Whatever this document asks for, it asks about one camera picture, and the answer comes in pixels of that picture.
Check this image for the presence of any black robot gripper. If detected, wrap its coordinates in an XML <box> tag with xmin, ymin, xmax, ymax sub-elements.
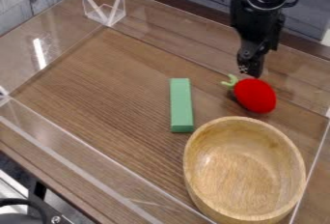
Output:
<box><xmin>230</xmin><ymin>0</ymin><xmax>284</xmax><ymax>78</ymax></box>

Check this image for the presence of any red plush strawberry toy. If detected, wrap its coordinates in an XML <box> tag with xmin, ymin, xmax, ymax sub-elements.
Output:
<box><xmin>220</xmin><ymin>74</ymin><xmax>276</xmax><ymax>114</ymax></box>

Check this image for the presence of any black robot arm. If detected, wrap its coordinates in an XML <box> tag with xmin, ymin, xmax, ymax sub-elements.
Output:
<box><xmin>230</xmin><ymin>0</ymin><xmax>299</xmax><ymax>78</ymax></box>

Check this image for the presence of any green rectangular block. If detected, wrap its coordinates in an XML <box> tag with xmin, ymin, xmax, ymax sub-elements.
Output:
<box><xmin>170</xmin><ymin>78</ymin><xmax>195</xmax><ymax>133</ymax></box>

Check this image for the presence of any wooden bowl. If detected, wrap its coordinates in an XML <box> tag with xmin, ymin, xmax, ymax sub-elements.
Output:
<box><xmin>183</xmin><ymin>116</ymin><xmax>307</xmax><ymax>224</ymax></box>

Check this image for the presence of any clear acrylic corner bracket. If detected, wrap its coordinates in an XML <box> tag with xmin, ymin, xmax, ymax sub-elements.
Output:
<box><xmin>81</xmin><ymin>0</ymin><xmax>127</xmax><ymax>27</ymax></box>

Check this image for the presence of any clear acrylic tray wall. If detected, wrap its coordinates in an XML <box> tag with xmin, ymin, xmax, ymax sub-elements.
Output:
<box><xmin>0</xmin><ymin>88</ymin><xmax>214</xmax><ymax>224</ymax></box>

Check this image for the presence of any black table clamp mount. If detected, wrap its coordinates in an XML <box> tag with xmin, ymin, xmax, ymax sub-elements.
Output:
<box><xmin>27</xmin><ymin>181</ymin><xmax>73</xmax><ymax>224</ymax></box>

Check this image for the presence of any black cable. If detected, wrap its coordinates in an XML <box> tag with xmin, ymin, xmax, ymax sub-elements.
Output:
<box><xmin>0</xmin><ymin>197</ymin><xmax>40</xmax><ymax>224</ymax></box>

